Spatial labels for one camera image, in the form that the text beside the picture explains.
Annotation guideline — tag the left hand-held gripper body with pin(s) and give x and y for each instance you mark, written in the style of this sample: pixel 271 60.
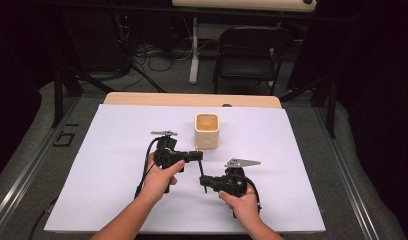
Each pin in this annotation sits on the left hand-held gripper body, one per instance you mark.
pixel 167 156

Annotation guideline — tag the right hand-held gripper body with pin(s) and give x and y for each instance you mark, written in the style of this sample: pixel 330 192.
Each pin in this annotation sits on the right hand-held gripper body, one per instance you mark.
pixel 233 185

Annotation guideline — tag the cream square cup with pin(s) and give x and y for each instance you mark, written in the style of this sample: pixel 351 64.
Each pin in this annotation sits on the cream square cup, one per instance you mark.
pixel 207 138

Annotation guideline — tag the person's right hand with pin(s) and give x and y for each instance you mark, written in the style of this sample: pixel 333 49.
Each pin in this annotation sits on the person's right hand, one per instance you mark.
pixel 245 206

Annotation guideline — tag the person's left hand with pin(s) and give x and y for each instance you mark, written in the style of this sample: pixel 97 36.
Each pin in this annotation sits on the person's left hand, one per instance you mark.
pixel 158 181

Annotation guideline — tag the wooden table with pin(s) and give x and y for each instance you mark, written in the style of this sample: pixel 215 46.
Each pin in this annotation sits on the wooden table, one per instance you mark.
pixel 158 99

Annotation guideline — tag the white paper sheet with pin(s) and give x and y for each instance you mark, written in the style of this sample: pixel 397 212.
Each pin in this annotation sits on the white paper sheet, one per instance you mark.
pixel 108 186

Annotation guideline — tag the black folding chair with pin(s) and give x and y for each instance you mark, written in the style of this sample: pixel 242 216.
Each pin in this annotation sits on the black folding chair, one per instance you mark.
pixel 247 66

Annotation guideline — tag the white metal table leg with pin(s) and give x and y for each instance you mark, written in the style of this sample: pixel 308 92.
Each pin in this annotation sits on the white metal table leg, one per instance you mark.
pixel 194 50

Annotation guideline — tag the black metal stand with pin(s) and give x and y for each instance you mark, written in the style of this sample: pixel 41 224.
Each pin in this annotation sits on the black metal stand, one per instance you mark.
pixel 331 110
pixel 58 96

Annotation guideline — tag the black equipment cabinet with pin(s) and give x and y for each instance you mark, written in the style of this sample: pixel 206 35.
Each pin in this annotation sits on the black equipment cabinet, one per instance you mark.
pixel 92 36

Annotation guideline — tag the beige background table top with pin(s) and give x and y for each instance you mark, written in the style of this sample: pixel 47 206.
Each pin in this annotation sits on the beige background table top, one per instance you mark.
pixel 242 4

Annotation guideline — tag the aluminium floor rail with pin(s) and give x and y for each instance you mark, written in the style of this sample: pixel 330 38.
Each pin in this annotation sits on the aluminium floor rail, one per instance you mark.
pixel 348 173
pixel 28 166

